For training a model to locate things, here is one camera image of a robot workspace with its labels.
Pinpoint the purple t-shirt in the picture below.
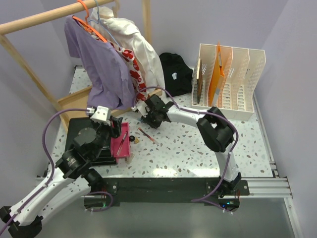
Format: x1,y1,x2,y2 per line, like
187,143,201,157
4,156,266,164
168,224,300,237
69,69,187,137
64,16,135,110

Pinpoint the wooden clothes rack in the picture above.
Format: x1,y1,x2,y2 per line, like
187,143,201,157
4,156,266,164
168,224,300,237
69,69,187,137
0,0,164,135

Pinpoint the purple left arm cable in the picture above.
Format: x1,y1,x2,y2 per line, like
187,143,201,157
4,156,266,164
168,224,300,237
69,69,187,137
0,108,96,231

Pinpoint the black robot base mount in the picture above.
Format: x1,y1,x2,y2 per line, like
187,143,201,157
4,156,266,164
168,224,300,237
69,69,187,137
84,178,250,211

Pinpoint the wooden clothes hanger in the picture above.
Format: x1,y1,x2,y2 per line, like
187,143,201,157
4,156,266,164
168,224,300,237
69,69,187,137
112,0,120,18

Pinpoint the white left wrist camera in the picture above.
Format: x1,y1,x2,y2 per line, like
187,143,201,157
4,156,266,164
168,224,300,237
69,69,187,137
86,106,111,125

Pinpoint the pink pen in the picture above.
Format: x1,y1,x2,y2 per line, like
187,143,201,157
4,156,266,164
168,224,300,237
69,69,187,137
116,131,128,156

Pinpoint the red white patterned garment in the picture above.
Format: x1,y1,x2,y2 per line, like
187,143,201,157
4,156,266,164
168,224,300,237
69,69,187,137
110,41,146,93

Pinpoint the red pen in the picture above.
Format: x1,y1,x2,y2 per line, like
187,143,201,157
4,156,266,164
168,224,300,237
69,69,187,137
138,127,159,144

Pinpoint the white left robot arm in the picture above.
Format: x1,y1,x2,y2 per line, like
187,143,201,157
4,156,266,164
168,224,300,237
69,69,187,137
0,117,122,238

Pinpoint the black folded garment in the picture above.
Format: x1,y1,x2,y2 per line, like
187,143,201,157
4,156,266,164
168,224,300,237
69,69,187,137
159,53,193,97

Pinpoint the orange clothes hanger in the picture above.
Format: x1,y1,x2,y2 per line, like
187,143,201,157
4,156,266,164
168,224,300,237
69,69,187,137
72,0,107,43

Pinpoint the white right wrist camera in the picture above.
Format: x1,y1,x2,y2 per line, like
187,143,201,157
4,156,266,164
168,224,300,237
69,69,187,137
131,101,147,117

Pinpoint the black drawer organizer box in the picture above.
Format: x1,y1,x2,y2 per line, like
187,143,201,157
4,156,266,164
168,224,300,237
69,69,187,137
65,117,117,166

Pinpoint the pink drawer tray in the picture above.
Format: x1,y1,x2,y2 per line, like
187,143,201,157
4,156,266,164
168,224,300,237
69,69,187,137
110,122,130,159

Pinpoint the aluminium rail frame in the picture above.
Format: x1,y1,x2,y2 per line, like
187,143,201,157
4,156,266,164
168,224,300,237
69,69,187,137
246,161,293,198

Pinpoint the orange folder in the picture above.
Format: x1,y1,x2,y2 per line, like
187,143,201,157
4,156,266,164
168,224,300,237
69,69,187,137
208,42,233,107

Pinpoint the Three Days To See book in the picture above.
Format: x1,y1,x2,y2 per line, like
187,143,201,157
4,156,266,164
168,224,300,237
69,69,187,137
193,58,203,105

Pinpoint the white shirt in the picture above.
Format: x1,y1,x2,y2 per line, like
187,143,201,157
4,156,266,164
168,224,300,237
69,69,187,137
90,6,165,88

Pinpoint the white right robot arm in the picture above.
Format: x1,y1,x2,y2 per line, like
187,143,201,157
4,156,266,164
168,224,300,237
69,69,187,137
141,95,241,195

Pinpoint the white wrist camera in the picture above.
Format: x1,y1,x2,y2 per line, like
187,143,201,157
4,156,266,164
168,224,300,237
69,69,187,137
86,106,111,125
131,101,147,117

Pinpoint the beige eraser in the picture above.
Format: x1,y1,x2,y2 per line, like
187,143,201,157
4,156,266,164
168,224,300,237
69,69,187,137
125,154,134,164

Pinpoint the light blue clothes hanger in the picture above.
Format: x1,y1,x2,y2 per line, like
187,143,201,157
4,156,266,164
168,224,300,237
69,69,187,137
88,0,122,49

